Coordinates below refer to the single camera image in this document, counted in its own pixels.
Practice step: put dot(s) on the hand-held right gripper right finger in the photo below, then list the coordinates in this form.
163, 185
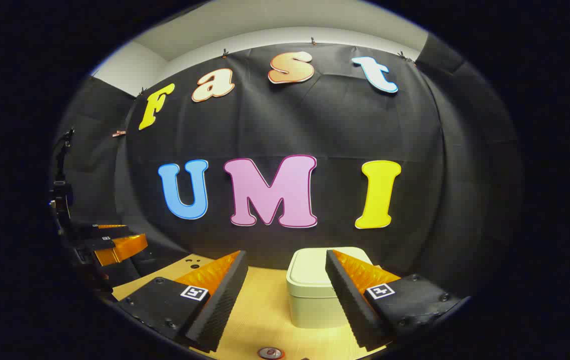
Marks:
352, 305

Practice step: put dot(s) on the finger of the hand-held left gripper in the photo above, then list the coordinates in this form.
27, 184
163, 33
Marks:
109, 229
124, 247

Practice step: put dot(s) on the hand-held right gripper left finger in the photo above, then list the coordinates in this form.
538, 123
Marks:
214, 310

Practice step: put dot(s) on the black backdrop cloth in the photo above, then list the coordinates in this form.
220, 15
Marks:
325, 125

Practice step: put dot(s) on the small orange clip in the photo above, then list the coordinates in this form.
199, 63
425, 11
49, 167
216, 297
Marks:
118, 133

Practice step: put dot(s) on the pale green desktop garbage bin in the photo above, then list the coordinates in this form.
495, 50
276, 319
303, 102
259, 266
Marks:
310, 280

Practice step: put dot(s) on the red pop can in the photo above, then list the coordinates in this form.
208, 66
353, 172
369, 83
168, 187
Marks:
270, 353

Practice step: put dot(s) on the wooden desktop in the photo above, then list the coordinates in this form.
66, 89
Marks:
264, 310

